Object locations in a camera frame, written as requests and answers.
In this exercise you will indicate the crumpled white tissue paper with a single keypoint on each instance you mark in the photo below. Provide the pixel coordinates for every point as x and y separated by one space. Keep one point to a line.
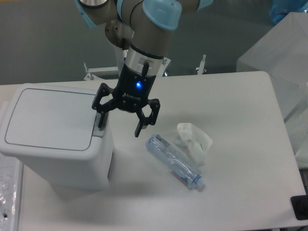
196 141

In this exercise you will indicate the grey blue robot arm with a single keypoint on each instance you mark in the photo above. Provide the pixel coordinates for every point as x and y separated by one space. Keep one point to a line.
152 23

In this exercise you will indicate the crushed clear plastic bottle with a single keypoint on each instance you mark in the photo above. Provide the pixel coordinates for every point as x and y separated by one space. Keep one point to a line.
175 161

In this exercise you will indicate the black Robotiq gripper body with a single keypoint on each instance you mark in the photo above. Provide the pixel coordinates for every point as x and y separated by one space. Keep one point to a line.
133 89

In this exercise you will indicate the black device at edge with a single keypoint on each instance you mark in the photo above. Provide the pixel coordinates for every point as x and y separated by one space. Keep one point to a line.
300 206

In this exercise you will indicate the white push-lid trash can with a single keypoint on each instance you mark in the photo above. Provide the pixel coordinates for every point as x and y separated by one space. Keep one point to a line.
54 131

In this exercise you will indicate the translucent plastic box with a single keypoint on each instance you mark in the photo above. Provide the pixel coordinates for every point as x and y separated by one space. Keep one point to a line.
283 54

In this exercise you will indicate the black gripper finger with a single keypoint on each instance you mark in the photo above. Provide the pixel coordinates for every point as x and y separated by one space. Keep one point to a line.
144 121
103 91

